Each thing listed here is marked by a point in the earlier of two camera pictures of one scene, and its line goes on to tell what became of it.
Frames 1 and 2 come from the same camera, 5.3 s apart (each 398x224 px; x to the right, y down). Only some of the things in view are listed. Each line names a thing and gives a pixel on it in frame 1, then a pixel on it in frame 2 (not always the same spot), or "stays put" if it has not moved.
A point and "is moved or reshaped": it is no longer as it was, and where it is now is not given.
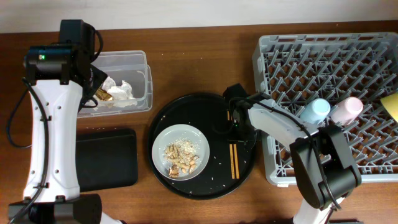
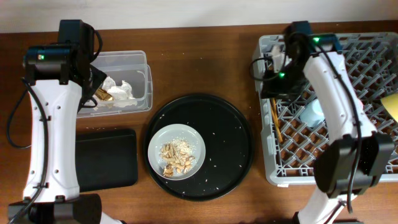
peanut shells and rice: x=181 y=157 is moved or reshaped
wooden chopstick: x=236 y=162 is moved or reshaped
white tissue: x=121 y=93 stays put
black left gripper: x=100 y=77 stays put
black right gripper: x=232 y=136 → x=272 y=90
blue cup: x=315 y=112 stays put
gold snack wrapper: x=102 y=94 stays put
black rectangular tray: x=106 y=158 stays put
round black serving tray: x=231 y=158 stays put
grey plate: x=175 y=132 is moved or reshaped
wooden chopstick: x=231 y=152 is moved or reshaped
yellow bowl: x=390 y=102 stays put
